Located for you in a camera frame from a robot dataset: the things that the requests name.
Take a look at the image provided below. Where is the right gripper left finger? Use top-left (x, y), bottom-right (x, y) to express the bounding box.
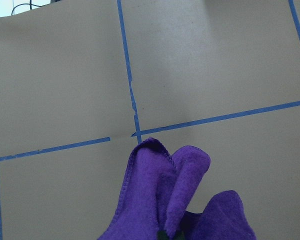
top-left (156, 230), bottom-right (168, 240)

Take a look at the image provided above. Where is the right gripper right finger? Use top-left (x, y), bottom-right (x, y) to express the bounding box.
top-left (175, 231), bottom-right (185, 240)

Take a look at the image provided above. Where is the purple cloth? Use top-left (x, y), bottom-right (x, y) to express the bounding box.
top-left (101, 138), bottom-right (256, 240)

